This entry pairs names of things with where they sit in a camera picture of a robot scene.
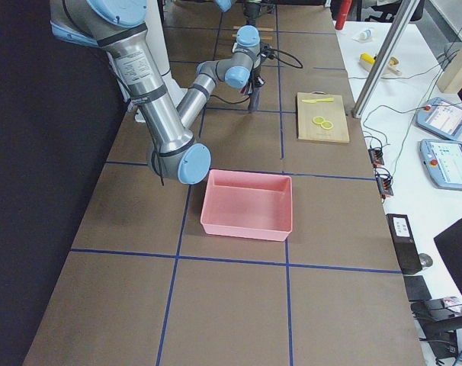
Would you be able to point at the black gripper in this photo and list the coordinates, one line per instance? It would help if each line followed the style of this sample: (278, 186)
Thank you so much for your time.
(254, 98)

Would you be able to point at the grey and pink cloth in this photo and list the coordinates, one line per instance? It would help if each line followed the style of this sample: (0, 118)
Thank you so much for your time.
(252, 92)

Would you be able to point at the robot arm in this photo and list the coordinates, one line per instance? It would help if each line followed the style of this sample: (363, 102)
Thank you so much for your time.
(131, 33)

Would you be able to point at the lemon slice back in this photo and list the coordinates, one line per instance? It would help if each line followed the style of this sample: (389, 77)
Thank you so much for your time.
(318, 120)

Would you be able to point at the lemon slice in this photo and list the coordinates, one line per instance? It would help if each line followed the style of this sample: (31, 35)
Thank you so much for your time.
(327, 125)
(318, 120)

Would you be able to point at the yellow plastic knife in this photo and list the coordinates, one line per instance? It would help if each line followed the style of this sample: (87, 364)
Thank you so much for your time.
(318, 100)

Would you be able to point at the bamboo cutting board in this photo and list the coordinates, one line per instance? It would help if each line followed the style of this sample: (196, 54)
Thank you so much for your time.
(334, 112)

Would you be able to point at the lemon slice front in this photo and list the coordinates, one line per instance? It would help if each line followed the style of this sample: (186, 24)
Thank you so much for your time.
(327, 125)

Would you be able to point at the white support column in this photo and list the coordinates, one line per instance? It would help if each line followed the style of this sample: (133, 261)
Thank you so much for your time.
(156, 42)

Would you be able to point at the red cylinder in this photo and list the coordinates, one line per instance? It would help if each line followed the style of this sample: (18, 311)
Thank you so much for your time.
(342, 14)

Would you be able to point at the pink plastic bin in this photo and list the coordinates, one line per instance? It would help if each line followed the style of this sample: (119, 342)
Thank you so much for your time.
(248, 205)

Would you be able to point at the far teach pendant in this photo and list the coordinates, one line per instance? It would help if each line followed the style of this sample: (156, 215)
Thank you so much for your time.
(441, 118)

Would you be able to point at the teach pendant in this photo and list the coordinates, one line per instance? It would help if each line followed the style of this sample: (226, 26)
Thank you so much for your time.
(443, 162)
(441, 118)

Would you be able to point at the near teach pendant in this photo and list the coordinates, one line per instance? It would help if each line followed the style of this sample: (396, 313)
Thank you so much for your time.
(443, 162)

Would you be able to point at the black box device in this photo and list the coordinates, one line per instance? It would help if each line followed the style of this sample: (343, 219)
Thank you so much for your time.
(404, 243)

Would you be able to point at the aluminium frame post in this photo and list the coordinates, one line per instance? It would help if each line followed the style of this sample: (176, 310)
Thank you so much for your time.
(406, 11)

